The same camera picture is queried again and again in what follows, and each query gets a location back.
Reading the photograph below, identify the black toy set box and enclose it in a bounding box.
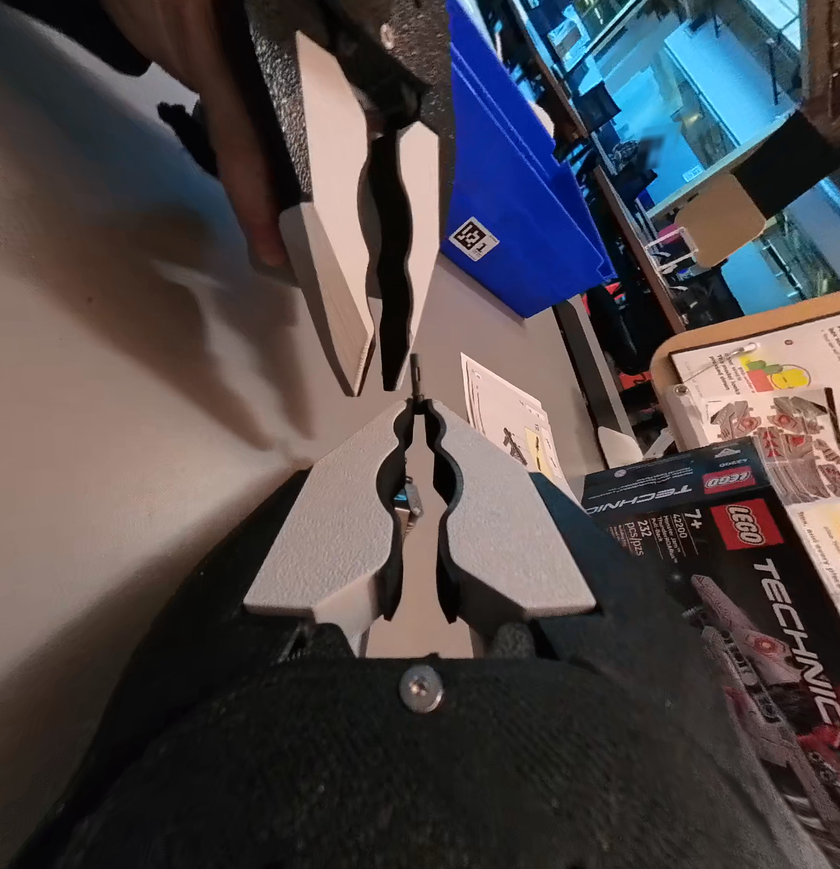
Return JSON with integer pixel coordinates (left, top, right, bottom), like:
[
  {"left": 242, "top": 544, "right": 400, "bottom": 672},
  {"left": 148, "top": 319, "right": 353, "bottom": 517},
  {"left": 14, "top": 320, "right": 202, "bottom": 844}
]
[{"left": 581, "top": 438, "right": 840, "bottom": 869}]

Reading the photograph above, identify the open instruction booklet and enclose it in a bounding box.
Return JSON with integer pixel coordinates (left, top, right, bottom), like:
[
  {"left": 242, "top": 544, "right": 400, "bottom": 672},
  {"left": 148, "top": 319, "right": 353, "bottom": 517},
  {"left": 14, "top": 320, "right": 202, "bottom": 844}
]
[{"left": 460, "top": 352, "right": 568, "bottom": 481}]

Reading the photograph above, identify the blue plastic bin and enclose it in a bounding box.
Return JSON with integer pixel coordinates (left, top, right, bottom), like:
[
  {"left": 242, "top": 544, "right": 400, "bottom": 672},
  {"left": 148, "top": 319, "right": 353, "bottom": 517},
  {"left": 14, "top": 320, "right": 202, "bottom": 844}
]
[
  {"left": 439, "top": 62, "right": 619, "bottom": 320},
  {"left": 446, "top": 0, "right": 558, "bottom": 158}
]

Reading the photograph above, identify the black white marker sticker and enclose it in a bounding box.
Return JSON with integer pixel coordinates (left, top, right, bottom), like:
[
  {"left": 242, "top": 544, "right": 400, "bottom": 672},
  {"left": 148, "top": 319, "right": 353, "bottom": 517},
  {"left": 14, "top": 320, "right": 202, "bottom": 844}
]
[{"left": 449, "top": 216, "right": 501, "bottom": 263}]

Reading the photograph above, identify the white yellow printed sheet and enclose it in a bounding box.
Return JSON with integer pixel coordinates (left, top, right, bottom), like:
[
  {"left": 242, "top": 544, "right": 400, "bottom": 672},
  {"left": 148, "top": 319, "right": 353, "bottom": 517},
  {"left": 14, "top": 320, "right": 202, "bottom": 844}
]
[{"left": 785, "top": 497, "right": 840, "bottom": 615}]

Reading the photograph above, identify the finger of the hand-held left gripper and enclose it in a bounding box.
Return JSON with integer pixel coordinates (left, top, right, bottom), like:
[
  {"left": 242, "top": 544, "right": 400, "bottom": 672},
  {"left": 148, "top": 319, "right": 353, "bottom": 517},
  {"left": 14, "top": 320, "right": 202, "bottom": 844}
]
[
  {"left": 369, "top": 122, "right": 441, "bottom": 393},
  {"left": 278, "top": 30, "right": 384, "bottom": 398}
]

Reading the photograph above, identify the black brick beam assembly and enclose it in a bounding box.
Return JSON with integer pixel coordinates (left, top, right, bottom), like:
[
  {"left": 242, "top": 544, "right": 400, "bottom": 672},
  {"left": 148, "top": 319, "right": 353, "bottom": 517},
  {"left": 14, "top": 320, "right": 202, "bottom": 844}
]
[{"left": 391, "top": 477, "right": 425, "bottom": 539}]

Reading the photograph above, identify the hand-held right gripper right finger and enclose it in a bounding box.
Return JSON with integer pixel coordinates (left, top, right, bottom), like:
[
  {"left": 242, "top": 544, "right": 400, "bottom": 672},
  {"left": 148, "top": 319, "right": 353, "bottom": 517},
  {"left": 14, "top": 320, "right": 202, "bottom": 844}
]
[{"left": 420, "top": 399, "right": 597, "bottom": 656}]

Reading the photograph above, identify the red grey sticker sheet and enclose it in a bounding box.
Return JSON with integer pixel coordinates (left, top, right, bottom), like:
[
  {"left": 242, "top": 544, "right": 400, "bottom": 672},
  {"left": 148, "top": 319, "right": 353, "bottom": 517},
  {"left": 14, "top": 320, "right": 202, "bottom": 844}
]
[{"left": 701, "top": 387, "right": 840, "bottom": 505}]

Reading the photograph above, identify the grey desk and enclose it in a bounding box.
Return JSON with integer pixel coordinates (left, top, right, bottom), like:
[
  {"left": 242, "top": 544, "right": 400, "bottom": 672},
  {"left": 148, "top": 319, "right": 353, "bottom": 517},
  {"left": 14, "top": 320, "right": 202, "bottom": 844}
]
[{"left": 0, "top": 0, "right": 639, "bottom": 866}]

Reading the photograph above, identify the white printed leaflet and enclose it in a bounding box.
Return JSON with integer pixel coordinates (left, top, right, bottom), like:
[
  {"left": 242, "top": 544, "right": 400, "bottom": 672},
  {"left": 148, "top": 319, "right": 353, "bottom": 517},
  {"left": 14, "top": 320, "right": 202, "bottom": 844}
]
[{"left": 670, "top": 309, "right": 840, "bottom": 403}]

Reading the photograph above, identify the brown tan object black band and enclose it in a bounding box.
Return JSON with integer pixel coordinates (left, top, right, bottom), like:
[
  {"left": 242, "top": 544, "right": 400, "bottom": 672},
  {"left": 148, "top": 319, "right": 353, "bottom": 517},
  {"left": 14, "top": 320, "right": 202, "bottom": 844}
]
[{"left": 673, "top": 0, "right": 840, "bottom": 267}]

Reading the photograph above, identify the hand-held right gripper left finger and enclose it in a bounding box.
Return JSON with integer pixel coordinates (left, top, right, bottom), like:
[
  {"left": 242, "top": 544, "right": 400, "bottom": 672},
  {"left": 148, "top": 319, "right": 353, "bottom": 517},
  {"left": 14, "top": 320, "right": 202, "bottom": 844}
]
[{"left": 243, "top": 399, "right": 415, "bottom": 656}]

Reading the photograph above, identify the tan wooden board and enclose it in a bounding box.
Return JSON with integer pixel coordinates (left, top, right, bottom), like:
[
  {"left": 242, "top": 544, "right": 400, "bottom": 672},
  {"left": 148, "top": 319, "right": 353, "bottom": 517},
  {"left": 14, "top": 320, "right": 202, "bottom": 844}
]
[{"left": 649, "top": 291, "right": 840, "bottom": 503}]

